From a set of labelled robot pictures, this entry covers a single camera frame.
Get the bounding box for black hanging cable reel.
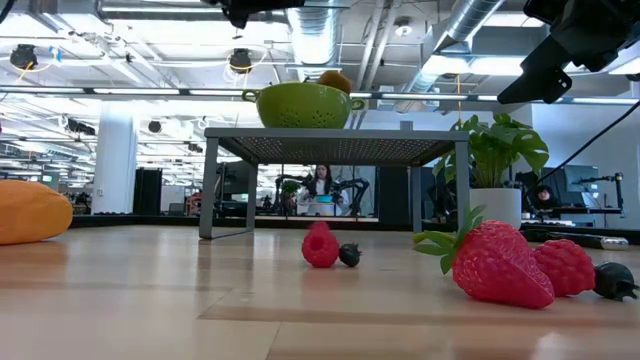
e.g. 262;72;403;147
9;43;39;71
228;47;255;75

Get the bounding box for red raspberry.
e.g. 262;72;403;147
530;238;596;298
301;221;341;269

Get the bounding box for small green background plant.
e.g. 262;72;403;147
280;179;302;200

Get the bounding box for tall black cabinet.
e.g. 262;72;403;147
375;165;412;225

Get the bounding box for orange yellow mango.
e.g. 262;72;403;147
0;179;75;246

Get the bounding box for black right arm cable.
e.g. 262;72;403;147
528;99;640;194

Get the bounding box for green colander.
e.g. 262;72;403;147
241;82;367;130

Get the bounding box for black aluminium table frame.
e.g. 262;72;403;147
69;213;640;236

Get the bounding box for background computer monitor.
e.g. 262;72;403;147
564;164;600;209

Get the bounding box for small dark blueberry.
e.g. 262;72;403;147
593;261;640;302
338;242;362;268

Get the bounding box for red strawberry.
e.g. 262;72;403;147
412;203;556;310

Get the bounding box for black background monitor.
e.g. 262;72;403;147
217;160;252;197

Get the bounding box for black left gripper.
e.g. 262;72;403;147
202;0;307;30

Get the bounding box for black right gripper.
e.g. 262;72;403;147
497;0;640;106

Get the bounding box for grey perforated metal shelf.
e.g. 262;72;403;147
198;126;471;241

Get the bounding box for green plant in white pot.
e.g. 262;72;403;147
433;112;550;230

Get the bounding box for black kitchen knife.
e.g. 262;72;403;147
519;228;630;251

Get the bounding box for silver ventilation duct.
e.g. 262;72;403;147
285;5;342;69
394;0;506;114

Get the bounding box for person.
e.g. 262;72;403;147
532;184;562;212
298;164;351;217

